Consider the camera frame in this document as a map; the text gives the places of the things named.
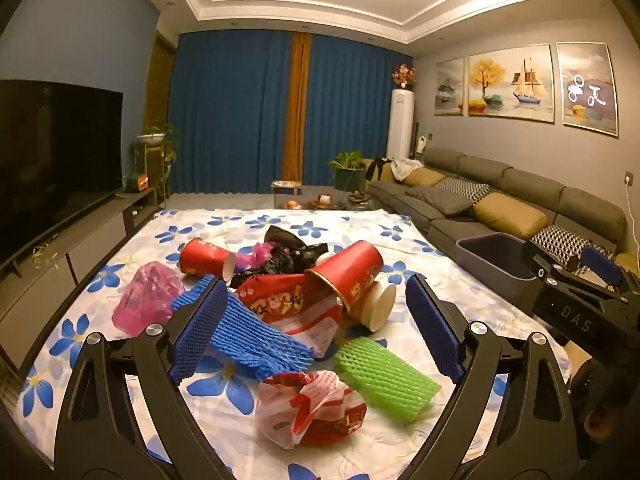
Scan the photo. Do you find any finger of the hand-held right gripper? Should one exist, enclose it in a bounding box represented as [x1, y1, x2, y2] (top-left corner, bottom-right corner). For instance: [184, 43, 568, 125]
[581, 246, 628, 292]
[522, 239, 608, 301]

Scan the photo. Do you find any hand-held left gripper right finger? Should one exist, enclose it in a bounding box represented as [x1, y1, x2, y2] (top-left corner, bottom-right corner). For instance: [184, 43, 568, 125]
[405, 274, 583, 480]

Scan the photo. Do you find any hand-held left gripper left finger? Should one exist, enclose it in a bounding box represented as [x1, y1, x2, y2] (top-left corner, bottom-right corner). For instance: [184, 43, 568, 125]
[54, 276, 237, 480]

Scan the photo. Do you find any grey plastic bin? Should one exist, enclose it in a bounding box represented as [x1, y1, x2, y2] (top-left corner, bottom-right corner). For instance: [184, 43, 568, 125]
[456, 232, 540, 282]

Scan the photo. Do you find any cream paper cup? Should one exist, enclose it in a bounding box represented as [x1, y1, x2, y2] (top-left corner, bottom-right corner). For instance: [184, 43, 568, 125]
[347, 282, 397, 333]

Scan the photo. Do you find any pink plastic bag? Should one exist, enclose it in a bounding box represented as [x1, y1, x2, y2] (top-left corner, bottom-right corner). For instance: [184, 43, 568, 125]
[111, 261, 187, 333]

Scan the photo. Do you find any small red paper cup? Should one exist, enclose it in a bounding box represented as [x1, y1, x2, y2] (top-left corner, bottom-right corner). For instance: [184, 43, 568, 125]
[178, 237, 237, 282]

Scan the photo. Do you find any blue foam net sleeve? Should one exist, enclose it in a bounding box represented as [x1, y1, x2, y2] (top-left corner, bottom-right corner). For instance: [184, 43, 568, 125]
[172, 276, 315, 382]

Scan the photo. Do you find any green foam net sleeve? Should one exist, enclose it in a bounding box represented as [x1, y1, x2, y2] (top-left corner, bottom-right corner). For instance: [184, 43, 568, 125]
[333, 337, 443, 422]

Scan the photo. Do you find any large red white plastic bag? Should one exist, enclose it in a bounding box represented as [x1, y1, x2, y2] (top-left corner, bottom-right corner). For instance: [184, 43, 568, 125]
[235, 272, 346, 361]

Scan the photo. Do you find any small magenta plastic bag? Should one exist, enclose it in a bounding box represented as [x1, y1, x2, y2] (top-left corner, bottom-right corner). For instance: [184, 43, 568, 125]
[234, 242, 277, 272]

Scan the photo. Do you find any large red paper cup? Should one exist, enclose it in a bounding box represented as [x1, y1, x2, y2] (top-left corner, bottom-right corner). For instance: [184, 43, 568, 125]
[304, 240, 386, 318]

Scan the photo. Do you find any black plastic bag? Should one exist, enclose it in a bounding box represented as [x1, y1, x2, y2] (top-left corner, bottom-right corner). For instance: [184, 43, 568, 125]
[231, 225, 332, 288]

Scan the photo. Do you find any person's right hand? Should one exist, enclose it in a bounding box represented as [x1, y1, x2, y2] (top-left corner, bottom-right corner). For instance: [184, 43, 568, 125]
[570, 357, 633, 443]

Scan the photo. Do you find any black white patterned cushion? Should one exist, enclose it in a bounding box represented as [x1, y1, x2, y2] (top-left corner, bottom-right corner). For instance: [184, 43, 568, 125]
[435, 177, 491, 203]
[530, 225, 616, 267]

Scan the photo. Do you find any yellow end cushion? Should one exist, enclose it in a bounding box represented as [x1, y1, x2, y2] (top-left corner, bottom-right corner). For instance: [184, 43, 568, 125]
[615, 252, 640, 281]

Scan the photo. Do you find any large yellow cushion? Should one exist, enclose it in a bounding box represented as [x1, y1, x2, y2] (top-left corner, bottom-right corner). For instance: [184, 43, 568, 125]
[472, 192, 548, 241]

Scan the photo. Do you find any grey sofa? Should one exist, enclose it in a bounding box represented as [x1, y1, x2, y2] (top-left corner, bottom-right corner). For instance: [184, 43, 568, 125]
[367, 147, 628, 271]

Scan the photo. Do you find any grey coffee table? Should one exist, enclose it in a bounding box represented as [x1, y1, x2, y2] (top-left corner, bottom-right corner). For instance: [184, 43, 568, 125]
[167, 184, 383, 212]

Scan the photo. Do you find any grey cushion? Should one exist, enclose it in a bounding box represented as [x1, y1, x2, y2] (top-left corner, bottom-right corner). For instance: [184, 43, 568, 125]
[415, 186, 473, 216]

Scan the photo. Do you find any blue floral bed sheet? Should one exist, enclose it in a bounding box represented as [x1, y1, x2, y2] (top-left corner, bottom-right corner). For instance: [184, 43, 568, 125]
[0, 207, 573, 480]

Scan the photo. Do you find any grey television cabinet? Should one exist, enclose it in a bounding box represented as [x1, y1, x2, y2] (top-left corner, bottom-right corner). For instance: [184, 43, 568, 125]
[0, 187, 160, 376]

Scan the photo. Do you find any small yellow cushion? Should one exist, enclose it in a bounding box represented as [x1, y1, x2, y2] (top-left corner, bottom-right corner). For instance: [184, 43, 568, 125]
[404, 167, 446, 188]

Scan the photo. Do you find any white cloth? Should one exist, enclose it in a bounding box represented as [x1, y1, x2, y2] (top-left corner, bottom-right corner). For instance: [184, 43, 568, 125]
[391, 157, 426, 181]

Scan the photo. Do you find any black garment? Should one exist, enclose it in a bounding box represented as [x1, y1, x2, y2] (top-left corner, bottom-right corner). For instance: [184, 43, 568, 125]
[365, 158, 396, 181]

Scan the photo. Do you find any purple abstract painting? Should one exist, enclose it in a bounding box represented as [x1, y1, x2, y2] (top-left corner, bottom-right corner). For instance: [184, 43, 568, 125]
[556, 41, 620, 137]

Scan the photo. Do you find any potted plant dark pot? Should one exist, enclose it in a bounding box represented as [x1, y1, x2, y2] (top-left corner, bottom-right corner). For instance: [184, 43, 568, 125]
[327, 150, 368, 192]

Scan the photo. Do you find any wide sailing ship painting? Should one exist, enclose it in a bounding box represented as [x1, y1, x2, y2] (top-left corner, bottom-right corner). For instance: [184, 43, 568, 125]
[467, 43, 556, 125]

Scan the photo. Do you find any small landscape painting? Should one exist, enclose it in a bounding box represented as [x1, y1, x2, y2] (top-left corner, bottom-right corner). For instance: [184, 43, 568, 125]
[434, 57, 466, 117]

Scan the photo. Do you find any white standing air conditioner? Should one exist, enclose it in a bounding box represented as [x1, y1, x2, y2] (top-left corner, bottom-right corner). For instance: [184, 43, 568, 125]
[386, 89, 417, 161]

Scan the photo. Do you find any black television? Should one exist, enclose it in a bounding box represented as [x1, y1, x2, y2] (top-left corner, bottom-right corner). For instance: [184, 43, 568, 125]
[0, 79, 125, 273]

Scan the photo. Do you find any blue curtain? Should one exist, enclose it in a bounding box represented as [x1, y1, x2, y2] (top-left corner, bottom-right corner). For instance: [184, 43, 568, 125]
[304, 35, 415, 193]
[167, 31, 295, 196]

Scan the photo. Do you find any orange curtain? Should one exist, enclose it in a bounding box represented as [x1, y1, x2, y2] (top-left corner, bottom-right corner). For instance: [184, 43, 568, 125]
[282, 31, 313, 183]

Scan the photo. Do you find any red flower decoration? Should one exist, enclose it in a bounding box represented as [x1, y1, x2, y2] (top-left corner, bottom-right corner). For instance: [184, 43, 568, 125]
[391, 63, 417, 92]

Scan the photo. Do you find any white cable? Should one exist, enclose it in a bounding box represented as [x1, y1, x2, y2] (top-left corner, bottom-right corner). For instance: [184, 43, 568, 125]
[627, 182, 640, 257]

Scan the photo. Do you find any brown wooden wall panel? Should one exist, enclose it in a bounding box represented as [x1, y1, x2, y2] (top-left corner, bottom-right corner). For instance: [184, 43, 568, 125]
[150, 30, 176, 126]

